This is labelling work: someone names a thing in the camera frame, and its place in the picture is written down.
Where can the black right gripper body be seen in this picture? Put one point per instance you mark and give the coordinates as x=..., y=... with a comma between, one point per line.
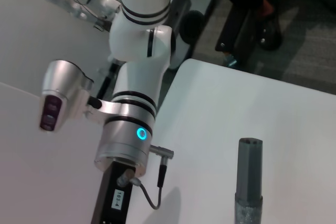
x=110, y=213

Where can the grey marker pen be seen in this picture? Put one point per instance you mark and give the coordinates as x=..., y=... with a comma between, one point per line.
x=249, y=171

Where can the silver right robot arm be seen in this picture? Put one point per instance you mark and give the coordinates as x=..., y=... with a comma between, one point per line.
x=139, y=77

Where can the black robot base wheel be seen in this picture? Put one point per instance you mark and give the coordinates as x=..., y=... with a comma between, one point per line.
x=193, y=26

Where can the black furniture with caster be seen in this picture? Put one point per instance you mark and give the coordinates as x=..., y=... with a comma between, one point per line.
x=236, y=37

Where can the black shoe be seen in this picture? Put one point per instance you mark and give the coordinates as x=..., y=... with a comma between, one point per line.
x=270, y=37

